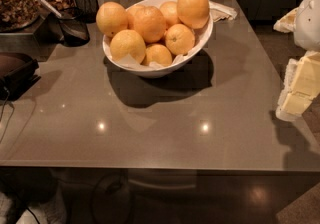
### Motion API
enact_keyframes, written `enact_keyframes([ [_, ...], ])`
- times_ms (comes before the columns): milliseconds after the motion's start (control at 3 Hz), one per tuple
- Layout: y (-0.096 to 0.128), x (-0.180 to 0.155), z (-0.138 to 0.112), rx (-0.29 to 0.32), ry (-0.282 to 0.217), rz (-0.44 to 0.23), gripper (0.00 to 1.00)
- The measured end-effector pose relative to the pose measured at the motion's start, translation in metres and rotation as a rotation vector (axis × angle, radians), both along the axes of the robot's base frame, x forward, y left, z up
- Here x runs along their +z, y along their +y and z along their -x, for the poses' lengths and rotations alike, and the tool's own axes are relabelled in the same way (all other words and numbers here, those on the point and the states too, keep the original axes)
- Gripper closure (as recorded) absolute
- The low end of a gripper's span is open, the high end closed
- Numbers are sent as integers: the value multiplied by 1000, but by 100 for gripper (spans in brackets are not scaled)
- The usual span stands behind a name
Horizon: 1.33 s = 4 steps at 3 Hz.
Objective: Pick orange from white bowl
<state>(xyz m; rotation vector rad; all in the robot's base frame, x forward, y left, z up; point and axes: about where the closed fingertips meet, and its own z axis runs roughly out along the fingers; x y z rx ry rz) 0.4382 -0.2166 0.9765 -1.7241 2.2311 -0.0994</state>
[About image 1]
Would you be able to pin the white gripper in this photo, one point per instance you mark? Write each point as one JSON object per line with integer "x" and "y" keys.
{"x": 309, "y": 23}

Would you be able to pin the orange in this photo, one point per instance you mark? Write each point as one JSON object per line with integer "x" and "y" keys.
{"x": 111, "y": 18}
{"x": 128, "y": 42}
{"x": 179, "y": 39}
{"x": 150, "y": 23}
{"x": 131, "y": 12}
{"x": 193, "y": 13}
{"x": 169, "y": 11}
{"x": 158, "y": 53}

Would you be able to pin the white ceramic bowl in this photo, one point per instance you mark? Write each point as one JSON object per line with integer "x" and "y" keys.
{"x": 204, "y": 31}

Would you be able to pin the white paper napkin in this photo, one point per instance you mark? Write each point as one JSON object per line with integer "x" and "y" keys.
{"x": 222, "y": 12}

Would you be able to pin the black mesh cup back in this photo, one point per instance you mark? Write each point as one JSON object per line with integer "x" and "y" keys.
{"x": 89, "y": 9}

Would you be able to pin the dark brown case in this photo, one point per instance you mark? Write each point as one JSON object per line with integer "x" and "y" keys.
{"x": 17, "y": 74}

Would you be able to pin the glass jar of dried food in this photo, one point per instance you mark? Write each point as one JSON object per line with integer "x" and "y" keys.
{"x": 17, "y": 14}

